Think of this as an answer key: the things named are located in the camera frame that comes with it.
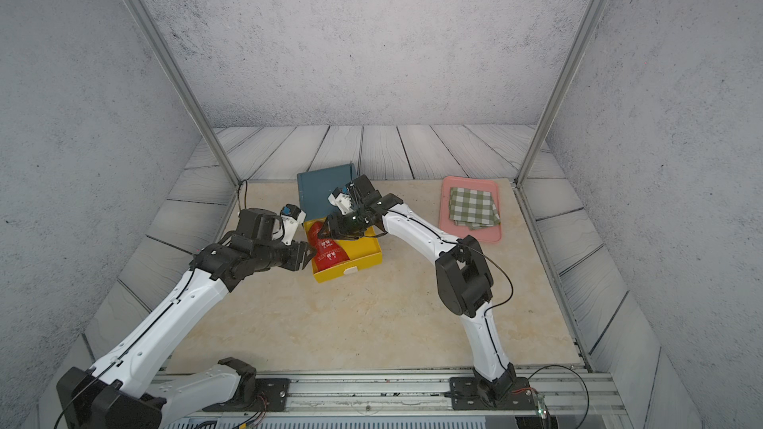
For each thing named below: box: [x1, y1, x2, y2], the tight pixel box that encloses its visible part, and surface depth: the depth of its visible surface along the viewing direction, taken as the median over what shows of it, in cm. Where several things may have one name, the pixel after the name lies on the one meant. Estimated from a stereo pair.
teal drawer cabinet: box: [297, 162, 357, 222], surface depth 91 cm
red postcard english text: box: [307, 220, 350, 273], surface depth 84 cm
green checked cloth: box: [448, 186, 501, 231], surface depth 113 cm
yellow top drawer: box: [304, 217, 383, 284], surface depth 79 cm
